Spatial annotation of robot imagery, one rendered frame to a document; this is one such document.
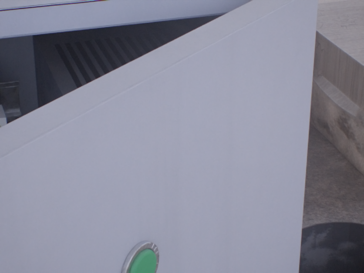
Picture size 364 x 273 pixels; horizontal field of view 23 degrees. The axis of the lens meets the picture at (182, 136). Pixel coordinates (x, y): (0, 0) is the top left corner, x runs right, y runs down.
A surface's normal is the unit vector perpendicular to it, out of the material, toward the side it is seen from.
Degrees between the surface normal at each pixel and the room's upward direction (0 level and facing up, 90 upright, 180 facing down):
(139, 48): 0
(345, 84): 91
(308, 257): 82
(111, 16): 90
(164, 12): 90
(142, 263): 90
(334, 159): 0
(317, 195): 0
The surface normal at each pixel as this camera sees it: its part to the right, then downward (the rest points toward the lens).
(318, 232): 0.24, 0.30
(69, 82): 0.00, -0.89
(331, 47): -0.95, 0.15
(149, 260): 0.82, 0.25
